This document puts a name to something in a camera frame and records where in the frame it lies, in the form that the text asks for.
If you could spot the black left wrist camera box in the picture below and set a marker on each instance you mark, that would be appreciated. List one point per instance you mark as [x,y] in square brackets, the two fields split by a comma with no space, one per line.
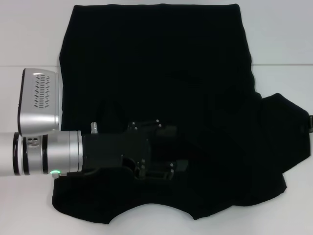
[93,172]

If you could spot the small silver left wrist plug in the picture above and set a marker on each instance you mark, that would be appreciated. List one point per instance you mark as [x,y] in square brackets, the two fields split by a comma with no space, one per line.
[94,127]

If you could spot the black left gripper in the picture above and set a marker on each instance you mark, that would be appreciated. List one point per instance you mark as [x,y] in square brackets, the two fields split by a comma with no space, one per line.
[115,149]

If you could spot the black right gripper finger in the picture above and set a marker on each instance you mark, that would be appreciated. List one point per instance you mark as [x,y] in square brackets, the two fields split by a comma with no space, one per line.
[310,124]

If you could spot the black shirt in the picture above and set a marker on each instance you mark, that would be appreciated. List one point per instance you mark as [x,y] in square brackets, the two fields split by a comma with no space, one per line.
[171,61]

